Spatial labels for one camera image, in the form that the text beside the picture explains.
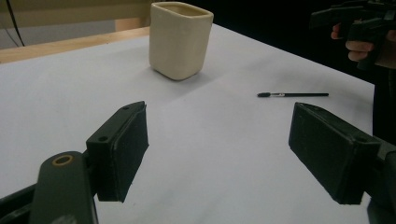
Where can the black pen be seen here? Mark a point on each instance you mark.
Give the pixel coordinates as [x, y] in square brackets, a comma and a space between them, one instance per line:
[292, 94]

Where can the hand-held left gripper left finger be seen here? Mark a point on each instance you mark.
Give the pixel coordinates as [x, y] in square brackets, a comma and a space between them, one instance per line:
[120, 155]

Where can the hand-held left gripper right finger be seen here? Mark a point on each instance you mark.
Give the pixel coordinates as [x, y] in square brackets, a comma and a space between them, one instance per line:
[327, 152]

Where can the cream ceramic cup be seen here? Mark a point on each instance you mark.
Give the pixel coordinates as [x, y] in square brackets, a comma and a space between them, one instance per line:
[179, 40]

